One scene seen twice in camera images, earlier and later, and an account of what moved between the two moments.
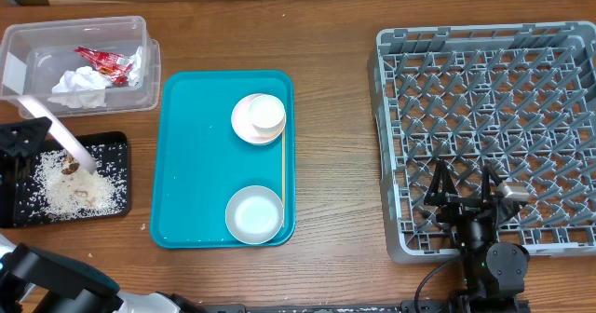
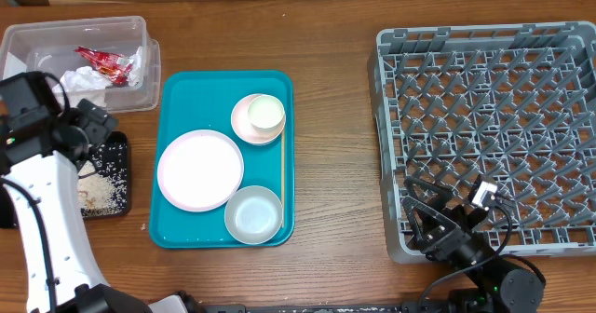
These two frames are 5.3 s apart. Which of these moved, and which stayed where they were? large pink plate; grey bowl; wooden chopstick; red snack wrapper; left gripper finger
Moved: large pink plate; left gripper finger
Stayed: grey bowl; wooden chopstick; red snack wrapper
